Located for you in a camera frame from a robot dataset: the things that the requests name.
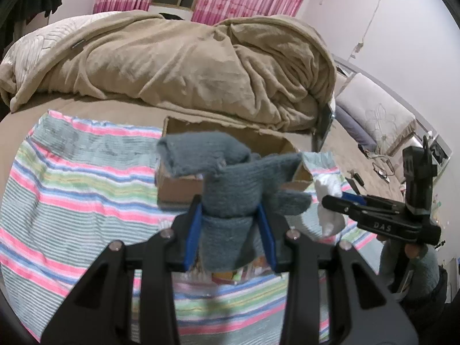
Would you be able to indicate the purple pillow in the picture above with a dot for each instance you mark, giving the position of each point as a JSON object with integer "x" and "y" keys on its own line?
{"x": 350, "y": 124}

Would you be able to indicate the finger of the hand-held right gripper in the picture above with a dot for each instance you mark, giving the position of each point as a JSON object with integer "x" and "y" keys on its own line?
{"x": 336, "y": 203}
{"x": 354, "y": 197}

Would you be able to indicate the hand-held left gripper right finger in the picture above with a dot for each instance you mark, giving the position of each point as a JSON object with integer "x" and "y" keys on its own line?
{"x": 268, "y": 242}

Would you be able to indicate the dark cloth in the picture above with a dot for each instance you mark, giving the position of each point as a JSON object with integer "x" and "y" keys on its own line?
{"x": 427, "y": 305}

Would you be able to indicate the colourful printed packet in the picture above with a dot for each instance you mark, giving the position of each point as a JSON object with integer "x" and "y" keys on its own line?
{"x": 230, "y": 276}

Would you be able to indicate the striped pastel blanket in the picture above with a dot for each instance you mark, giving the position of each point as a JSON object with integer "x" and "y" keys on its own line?
{"x": 72, "y": 187}

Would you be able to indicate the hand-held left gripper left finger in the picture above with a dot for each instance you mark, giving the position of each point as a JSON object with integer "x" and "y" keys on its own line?
{"x": 191, "y": 235}

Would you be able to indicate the brown cardboard box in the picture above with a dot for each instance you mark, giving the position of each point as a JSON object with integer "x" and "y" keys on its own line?
{"x": 179, "y": 187}

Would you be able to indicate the bed with brown sheet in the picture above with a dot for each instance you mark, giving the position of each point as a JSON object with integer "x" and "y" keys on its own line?
{"x": 107, "y": 109}

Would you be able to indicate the beige plush duvet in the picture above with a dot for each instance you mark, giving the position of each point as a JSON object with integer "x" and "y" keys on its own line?
{"x": 187, "y": 64}

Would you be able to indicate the person's right hand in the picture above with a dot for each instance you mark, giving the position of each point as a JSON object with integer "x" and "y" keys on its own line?
{"x": 417, "y": 252}

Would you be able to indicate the beige flower-embroidered pillow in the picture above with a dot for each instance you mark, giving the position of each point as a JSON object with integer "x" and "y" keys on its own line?
{"x": 381, "y": 115}

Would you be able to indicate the white cloth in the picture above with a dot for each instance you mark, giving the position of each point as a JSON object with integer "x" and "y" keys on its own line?
{"x": 329, "y": 205}

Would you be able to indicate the grey knitted cloth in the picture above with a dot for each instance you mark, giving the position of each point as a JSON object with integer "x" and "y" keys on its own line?
{"x": 233, "y": 194}

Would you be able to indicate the black flat device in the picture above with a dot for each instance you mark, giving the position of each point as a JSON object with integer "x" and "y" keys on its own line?
{"x": 323, "y": 129}

